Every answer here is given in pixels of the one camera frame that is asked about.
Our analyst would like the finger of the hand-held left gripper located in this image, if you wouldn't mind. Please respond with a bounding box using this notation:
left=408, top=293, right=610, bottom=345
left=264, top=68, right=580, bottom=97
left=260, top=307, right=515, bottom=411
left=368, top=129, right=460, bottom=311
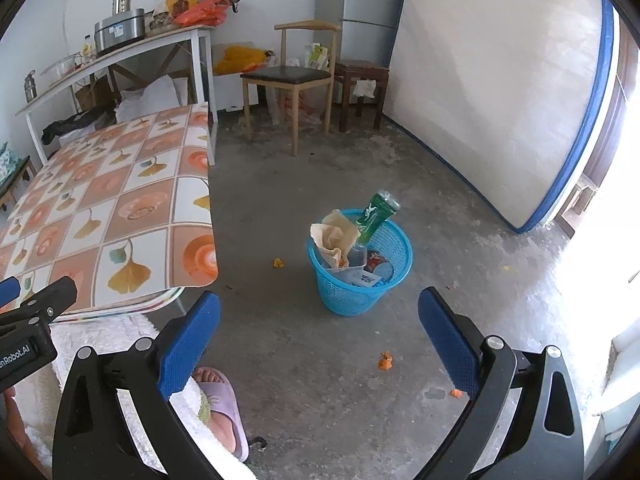
left=0, top=276, right=22, bottom=307
left=0, top=276, right=78, bottom=328

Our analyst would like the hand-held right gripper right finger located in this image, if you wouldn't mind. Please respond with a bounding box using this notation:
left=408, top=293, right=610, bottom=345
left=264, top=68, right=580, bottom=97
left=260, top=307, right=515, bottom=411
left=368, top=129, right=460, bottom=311
left=407, top=286, right=586, bottom=480

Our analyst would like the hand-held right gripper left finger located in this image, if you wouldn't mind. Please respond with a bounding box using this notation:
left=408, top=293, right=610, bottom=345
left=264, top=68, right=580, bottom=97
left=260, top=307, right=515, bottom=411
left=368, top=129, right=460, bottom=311
left=52, top=290, right=223, bottom=480

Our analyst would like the silver toothpaste box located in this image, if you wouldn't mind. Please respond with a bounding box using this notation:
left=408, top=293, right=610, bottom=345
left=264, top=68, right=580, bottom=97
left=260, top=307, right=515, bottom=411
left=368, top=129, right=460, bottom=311
left=345, top=266, right=393, bottom=288

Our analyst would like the blue plastic basket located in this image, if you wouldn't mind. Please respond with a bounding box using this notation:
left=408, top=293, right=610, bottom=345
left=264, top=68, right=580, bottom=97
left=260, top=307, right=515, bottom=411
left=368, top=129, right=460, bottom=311
left=307, top=208, right=413, bottom=317

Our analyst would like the red snack cup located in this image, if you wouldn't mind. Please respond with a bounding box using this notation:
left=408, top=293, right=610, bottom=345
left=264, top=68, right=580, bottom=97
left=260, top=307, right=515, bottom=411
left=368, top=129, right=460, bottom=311
left=365, top=251, right=396, bottom=275

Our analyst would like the clear plastic container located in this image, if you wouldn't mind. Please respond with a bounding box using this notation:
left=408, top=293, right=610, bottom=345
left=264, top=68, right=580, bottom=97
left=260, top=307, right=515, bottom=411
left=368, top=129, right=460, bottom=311
left=320, top=245, right=368, bottom=286

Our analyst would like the green plastic bottle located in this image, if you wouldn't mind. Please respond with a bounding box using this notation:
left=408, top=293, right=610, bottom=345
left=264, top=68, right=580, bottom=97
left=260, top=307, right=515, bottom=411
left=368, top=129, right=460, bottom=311
left=355, top=189, right=402, bottom=246

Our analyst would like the beige paper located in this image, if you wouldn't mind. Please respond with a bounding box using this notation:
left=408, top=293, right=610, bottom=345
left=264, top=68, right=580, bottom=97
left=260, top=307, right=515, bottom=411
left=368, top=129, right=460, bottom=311
left=310, top=210, right=362, bottom=268

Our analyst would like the person's left forearm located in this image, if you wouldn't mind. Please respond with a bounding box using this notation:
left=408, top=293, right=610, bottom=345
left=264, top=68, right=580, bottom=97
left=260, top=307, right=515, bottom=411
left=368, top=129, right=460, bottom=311
left=0, top=387, right=53, bottom=480

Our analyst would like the person's foot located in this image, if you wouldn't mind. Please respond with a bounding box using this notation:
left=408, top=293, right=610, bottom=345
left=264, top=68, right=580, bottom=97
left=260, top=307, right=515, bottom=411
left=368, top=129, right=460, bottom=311
left=192, top=366, right=238, bottom=453

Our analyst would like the purple slipper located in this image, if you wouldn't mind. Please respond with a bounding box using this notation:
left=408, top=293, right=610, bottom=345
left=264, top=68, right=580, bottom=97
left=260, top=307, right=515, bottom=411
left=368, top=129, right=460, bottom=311
left=192, top=367, right=250, bottom=462

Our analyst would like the ginkgo patterned tablecloth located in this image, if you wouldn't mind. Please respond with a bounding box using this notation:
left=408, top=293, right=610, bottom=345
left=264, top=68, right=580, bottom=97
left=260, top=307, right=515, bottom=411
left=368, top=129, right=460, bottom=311
left=0, top=101, right=221, bottom=323

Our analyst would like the small wooden table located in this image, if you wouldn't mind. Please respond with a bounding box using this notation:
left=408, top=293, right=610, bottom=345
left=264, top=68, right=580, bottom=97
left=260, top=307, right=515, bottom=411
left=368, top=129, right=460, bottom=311
left=0, top=155, right=38, bottom=211

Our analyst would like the teal floral cloth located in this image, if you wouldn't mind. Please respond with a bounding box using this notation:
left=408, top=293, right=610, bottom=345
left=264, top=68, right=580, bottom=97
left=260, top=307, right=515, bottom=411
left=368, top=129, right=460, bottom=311
left=0, top=142, right=23, bottom=181

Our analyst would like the black bag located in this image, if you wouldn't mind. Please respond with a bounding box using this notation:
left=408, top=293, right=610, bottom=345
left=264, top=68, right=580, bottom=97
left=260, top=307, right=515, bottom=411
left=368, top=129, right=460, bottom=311
left=41, top=110, right=116, bottom=145

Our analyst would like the brown paper bag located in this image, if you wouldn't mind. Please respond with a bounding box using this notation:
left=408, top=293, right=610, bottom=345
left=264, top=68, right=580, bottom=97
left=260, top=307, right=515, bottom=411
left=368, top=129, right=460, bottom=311
left=75, top=77, right=116, bottom=111

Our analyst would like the white sack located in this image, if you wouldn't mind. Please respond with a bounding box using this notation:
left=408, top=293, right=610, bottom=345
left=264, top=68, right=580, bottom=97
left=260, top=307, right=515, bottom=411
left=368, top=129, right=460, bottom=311
left=116, top=76, right=188, bottom=121

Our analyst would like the glass bowl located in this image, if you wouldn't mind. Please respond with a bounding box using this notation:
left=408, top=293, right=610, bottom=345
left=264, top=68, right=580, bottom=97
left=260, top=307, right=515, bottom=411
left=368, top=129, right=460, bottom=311
left=40, top=55, right=83, bottom=86

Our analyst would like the clear plastic bag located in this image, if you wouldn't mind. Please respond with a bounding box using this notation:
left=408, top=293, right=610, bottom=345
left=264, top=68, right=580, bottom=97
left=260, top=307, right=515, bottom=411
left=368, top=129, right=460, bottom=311
left=267, top=87, right=326, bottom=126

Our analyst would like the white side table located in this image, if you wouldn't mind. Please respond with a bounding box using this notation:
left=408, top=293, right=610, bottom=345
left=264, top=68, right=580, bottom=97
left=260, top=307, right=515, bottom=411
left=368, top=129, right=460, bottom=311
left=15, top=24, right=218, bottom=167

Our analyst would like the white mattress with blue edge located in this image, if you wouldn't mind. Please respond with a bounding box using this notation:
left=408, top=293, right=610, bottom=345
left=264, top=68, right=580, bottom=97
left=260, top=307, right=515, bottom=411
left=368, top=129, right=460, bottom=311
left=382, top=0, right=616, bottom=234

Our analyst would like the silver rice cooker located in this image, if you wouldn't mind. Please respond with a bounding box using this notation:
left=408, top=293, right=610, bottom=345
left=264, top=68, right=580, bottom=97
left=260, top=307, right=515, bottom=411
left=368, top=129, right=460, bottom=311
left=94, top=8, right=147, bottom=56

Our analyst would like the wooden chair with dark seat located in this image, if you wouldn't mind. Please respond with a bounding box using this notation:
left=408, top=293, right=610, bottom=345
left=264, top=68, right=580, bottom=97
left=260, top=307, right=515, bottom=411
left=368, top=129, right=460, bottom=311
left=241, top=20, right=343, bottom=157

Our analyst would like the dark wooden stool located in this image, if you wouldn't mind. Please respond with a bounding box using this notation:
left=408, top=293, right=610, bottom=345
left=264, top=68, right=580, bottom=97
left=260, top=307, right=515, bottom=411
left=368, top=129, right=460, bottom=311
left=334, top=59, right=390, bottom=133

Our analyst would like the yellow plastic bag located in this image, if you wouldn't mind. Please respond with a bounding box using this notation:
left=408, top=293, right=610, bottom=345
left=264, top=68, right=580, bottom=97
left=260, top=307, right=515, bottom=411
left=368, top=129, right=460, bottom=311
left=214, top=45, right=276, bottom=75

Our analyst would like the white and green paper bag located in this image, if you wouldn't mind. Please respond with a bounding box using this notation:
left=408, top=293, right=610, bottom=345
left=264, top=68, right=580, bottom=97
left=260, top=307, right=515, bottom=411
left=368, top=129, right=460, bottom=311
left=305, top=42, right=332, bottom=72

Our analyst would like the red plastic bag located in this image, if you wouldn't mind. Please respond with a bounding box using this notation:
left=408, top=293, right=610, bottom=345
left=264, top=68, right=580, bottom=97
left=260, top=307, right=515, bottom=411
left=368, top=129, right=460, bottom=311
left=172, top=0, right=228, bottom=28

